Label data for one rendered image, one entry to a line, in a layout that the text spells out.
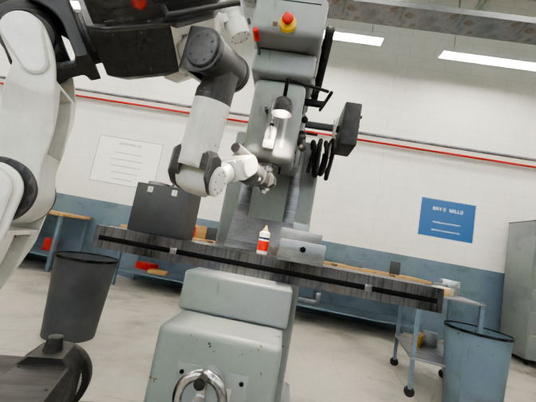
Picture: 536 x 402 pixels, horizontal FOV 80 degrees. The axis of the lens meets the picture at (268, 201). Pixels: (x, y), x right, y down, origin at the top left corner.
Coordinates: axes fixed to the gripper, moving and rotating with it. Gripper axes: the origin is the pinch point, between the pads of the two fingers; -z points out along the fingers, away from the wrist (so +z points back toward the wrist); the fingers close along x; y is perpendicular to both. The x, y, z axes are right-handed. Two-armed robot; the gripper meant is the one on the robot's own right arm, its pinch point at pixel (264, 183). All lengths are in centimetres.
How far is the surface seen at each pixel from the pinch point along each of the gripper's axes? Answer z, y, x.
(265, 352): 35, 50, -25
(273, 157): 7.2, -8.4, -5.2
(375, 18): -205, -236, 0
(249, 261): 10.3, 30.6, -4.6
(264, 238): 0.8, 21.9, -4.7
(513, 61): -413, -310, -175
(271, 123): 12.5, -19.7, -4.0
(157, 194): 19.4, 12.8, 33.9
